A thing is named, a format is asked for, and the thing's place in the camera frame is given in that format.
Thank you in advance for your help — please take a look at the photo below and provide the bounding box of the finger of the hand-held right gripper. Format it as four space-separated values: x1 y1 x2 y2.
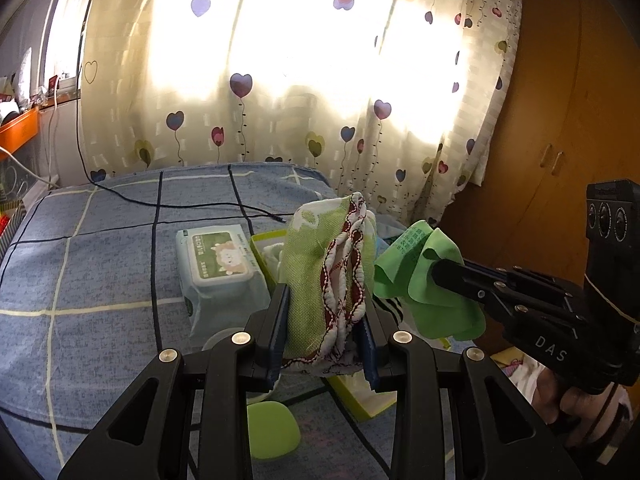
462 257 583 302
431 259 571 322

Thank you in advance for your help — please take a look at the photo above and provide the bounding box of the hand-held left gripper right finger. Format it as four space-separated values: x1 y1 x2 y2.
352 305 583 480

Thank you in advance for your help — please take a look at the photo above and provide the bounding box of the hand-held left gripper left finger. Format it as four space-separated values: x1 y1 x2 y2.
57 282 291 480

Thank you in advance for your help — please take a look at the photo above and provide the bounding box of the green cloth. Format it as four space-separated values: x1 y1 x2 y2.
372 220 487 341

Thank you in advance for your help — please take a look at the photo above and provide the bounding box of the green and white box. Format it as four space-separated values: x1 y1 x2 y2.
249 230 453 421

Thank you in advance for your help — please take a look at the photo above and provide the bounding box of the black white striped sock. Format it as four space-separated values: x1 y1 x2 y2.
372 296 418 333

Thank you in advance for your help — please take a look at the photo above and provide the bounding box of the green towel with braided trim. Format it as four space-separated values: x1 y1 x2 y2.
277 192 378 378

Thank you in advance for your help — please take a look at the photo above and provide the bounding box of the person's right hand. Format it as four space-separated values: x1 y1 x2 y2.
559 384 633 447

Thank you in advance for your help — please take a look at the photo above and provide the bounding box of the clear jar with dark contents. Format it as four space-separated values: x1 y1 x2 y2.
201 327 281 406

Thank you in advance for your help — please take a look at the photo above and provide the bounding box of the pale printed clothing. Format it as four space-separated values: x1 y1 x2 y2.
491 347 556 406

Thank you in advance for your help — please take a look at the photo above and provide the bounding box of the wet wipes pack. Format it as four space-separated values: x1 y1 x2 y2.
175 224 272 343

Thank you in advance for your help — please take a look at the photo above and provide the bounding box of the green plastic bottle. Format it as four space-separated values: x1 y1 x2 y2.
247 400 302 461

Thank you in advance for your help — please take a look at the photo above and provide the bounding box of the wooden wardrobe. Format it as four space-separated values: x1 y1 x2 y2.
440 0 640 281

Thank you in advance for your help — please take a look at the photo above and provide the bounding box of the blue plaid bed sheet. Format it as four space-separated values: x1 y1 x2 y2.
0 162 451 480

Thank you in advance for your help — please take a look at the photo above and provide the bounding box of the heart print curtain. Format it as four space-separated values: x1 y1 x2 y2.
82 0 523 241

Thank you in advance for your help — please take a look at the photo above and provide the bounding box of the orange storage bin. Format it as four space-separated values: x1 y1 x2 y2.
0 110 40 161

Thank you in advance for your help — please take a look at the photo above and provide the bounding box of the black cable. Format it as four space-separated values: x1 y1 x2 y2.
75 0 288 224

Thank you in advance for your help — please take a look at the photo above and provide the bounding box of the white cable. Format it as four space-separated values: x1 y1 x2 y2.
0 147 61 188

